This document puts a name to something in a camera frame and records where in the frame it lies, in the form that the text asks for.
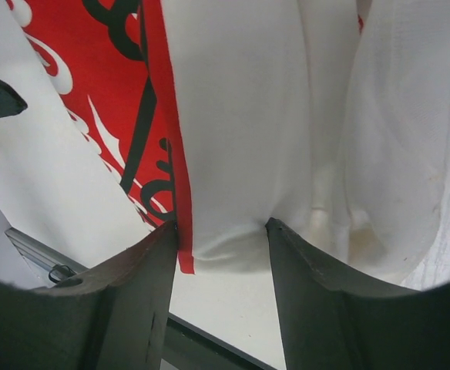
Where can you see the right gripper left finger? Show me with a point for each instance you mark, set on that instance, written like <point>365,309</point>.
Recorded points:
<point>112,316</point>

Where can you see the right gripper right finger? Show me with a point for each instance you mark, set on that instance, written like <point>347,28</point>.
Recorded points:
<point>333,316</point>

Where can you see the white red-print t-shirt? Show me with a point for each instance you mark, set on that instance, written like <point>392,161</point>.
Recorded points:
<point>332,116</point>

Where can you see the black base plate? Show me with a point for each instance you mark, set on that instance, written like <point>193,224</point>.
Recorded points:
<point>189,347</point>

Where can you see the aluminium front rail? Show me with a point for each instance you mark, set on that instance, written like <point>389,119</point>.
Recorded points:
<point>54,266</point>

